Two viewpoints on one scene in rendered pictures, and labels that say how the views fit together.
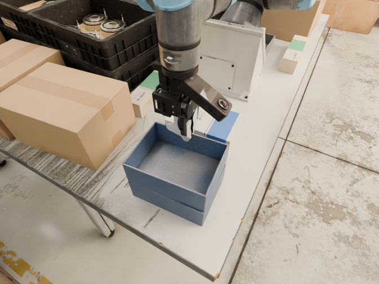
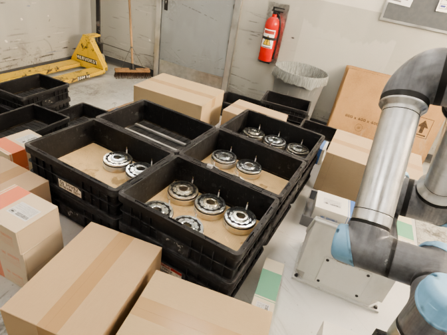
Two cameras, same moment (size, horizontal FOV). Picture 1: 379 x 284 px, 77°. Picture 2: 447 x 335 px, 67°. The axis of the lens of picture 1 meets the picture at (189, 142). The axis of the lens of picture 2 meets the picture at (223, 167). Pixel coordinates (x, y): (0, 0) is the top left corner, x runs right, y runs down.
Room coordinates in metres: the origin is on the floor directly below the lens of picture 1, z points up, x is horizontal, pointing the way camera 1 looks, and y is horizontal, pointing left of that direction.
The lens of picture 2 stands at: (0.13, 0.45, 1.54)
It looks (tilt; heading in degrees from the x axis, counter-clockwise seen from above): 32 degrees down; 349
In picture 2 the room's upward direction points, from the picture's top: 11 degrees clockwise
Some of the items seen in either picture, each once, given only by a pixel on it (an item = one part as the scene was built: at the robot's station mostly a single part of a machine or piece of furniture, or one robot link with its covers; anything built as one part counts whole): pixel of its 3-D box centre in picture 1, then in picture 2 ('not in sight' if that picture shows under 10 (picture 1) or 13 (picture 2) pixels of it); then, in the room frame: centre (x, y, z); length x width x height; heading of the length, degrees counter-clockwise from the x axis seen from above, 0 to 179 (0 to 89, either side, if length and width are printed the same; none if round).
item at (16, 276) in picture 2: not in sight; (26, 256); (0.84, 0.82, 0.74); 0.16 x 0.12 x 0.07; 60
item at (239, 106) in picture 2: not in sight; (253, 125); (1.78, 0.00, 0.78); 0.30 x 0.22 x 0.16; 58
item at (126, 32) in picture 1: (96, 15); (201, 199); (0.92, 0.34, 0.92); 0.40 x 0.30 x 0.02; 56
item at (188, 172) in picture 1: (177, 163); not in sight; (0.34, 0.03, 0.81); 0.20 x 0.15 x 0.07; 66
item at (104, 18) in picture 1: (95, 18); (183, 189); (1.04, 0.39, 0.86); 0.10 x 0.10 x 0.01
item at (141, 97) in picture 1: (151, 90); (265, 296); (0.73, 0.14, 0.73); 0.24 x 0.06 x 0.06; 155
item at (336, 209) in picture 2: not in sight; (338, 214); (1.10, -0.23, 0.75); 0.20 x 0.12 x 0.09; 65
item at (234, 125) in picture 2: not in sight; (270, 143); (1.42, 0.00, 0.87); 0.40 x 0.30 x 0.11; 56
